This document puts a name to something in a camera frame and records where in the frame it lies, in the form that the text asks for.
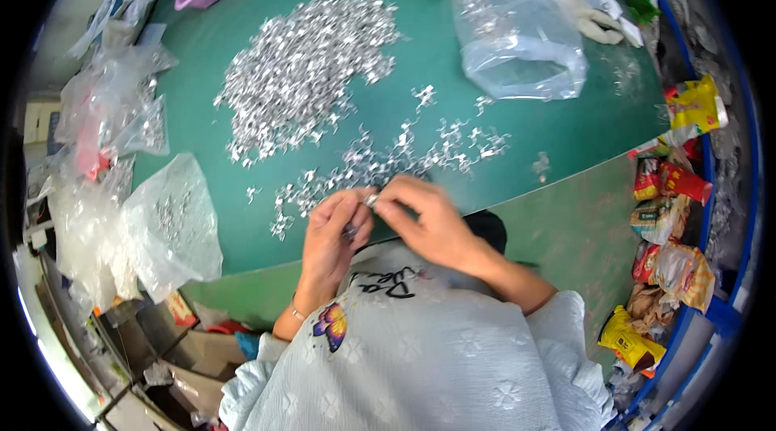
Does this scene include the white work gloves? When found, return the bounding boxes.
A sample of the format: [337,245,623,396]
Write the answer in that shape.
[553,0,626,46]

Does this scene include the heap of clear plastic bags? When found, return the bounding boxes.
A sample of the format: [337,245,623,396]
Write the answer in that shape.
[47,24,180,313]

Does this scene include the scattered row of metal parts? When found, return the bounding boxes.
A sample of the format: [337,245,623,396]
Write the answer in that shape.
[245,84,514,243]

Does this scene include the person's right hand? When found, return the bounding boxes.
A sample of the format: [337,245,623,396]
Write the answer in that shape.
[371,175,497,280]

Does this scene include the large pile of metal parts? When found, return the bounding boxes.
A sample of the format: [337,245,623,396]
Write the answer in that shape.
[213,0,405,169]

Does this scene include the white bag of metal parts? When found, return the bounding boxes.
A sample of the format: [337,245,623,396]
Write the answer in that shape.
[120,153,224,305]

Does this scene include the person's left hand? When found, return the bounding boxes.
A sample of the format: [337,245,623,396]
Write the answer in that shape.
[295,187,378,311]

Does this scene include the blue bin of wrappers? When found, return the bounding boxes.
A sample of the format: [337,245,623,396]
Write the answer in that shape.
[597,0,763,431]

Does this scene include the cardboard boxes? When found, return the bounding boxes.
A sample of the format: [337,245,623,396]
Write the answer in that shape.
[96,290,251,431]

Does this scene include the person's body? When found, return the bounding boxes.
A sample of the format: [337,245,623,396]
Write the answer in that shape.
[218,210,617,431]

